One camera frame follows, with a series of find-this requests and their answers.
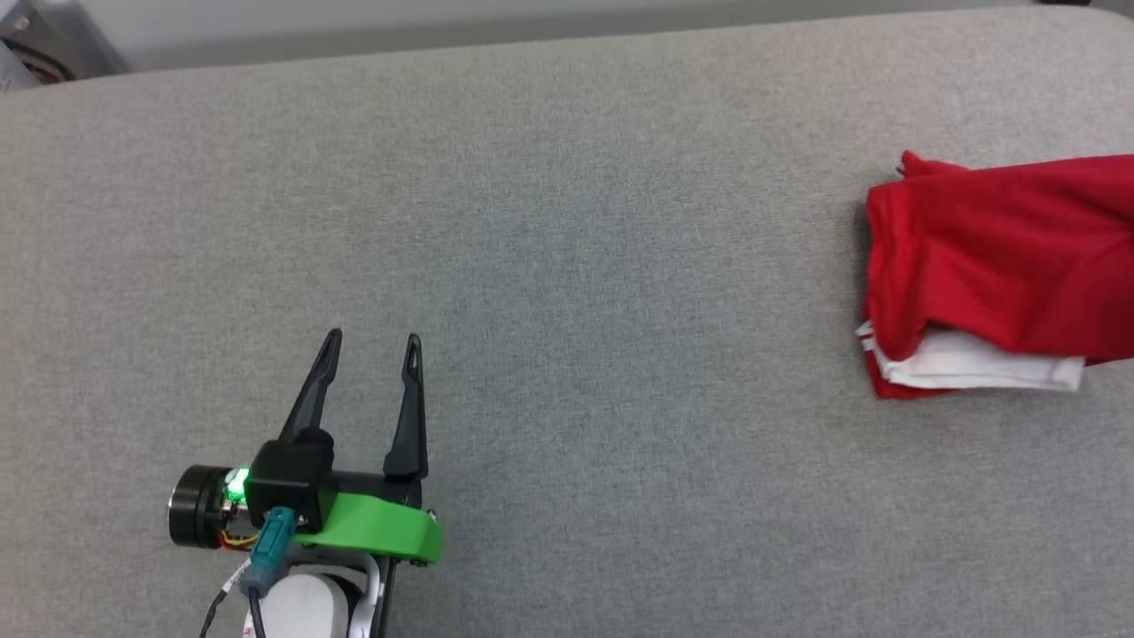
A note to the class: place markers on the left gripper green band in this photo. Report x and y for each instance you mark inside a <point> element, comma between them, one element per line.
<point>381,527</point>

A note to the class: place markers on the red and white garment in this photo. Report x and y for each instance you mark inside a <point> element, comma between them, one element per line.
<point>1001,257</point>

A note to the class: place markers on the grey metal equipment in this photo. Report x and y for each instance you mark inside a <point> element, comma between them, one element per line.
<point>44,40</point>

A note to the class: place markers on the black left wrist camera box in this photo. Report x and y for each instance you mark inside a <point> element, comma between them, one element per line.
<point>288,483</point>

